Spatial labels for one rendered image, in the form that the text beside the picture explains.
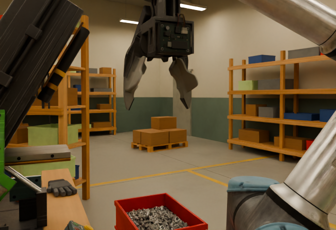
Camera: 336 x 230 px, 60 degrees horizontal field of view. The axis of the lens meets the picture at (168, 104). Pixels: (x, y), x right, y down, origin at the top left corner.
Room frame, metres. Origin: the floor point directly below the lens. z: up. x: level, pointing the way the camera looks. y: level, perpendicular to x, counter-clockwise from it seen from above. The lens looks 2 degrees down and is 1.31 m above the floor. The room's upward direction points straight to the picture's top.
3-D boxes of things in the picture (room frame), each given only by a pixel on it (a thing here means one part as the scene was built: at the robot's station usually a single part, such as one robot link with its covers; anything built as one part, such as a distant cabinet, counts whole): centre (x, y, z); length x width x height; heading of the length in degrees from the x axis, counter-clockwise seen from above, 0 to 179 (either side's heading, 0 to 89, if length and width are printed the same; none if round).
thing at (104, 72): (9.07, 3.20, 1.12); 3.16 x 0.54 x 2.24; 121
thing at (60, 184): (1.25, 0.47, 0.91); 0.20 x 0.11 x 0.03; 33
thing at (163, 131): (7.34, 0.20, 0.37); 1.20 x 0.80 x 0.74; 129
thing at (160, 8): (0.50, 0.01, 1.43); 0.09 x 0.08 x 0.12; 24
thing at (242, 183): (0.65, -0.19, 1.06); 0.13 x 0.12 x 0.14; 0
